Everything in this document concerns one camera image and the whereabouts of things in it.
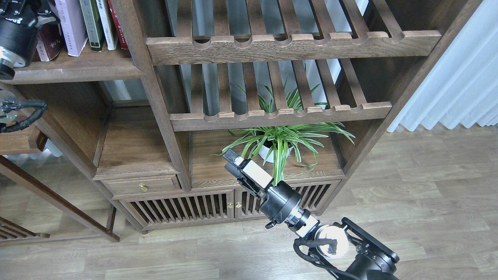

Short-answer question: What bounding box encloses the red upright book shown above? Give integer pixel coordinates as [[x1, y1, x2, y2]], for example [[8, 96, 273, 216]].
[[107, 0, 128, 50]]

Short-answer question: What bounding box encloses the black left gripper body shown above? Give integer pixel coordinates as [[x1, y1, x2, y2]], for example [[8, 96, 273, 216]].
[[0, 0, 59, 68]]

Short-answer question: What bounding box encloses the white plant pot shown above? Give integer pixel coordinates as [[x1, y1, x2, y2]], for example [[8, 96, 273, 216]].
[[258, 143, 294, 165]]

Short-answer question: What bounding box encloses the dark wooden bookshelf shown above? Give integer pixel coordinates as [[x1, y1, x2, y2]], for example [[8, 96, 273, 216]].
[[1, 0, 481, 233]]

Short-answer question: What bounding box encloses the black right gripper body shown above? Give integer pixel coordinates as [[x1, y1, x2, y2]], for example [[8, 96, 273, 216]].
[[238, 179, 303, 226]]

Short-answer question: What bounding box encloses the pale purple book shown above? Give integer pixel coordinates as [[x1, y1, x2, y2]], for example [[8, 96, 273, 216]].
[[55, 0, 88, 57]]

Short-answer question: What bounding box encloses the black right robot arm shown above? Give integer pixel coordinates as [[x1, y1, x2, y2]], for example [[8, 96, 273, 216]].
[[223, 149, 400, 280]]

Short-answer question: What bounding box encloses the dark maroon book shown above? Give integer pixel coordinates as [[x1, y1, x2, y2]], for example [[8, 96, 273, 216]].
[[36, 23, 64, 61]]

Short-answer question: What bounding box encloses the yellow and black book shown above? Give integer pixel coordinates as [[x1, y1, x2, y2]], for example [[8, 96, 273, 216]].
[[79, 0, 104, 52]]

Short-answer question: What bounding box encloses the brass drawer knob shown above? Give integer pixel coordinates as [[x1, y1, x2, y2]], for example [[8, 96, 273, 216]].
[[139, 183, 148, 193]]

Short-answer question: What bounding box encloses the white upright book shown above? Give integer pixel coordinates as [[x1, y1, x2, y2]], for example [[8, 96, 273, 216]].
[[96, 0, 119, 50]]

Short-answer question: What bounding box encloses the white curtain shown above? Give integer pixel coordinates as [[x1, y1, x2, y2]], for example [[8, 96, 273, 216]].
[[387, 0, 498, 133]]

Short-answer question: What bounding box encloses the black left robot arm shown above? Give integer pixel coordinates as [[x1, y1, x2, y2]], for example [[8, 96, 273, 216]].
[[0, 0, 60, 133]]

